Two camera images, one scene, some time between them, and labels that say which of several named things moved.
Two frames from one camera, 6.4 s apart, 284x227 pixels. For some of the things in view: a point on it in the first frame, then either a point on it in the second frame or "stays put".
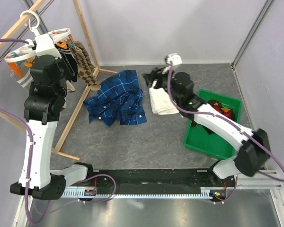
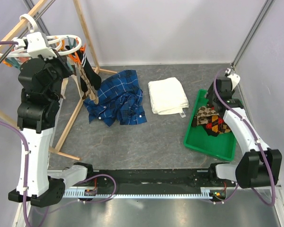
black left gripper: (65, 62) stays put
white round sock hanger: (36, 33) -> (18, 52)
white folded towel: (161, 103) stays put
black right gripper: (164, 73) -> (209, 94)
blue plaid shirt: (119, 100) stays put
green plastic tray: (198, 139) stays put
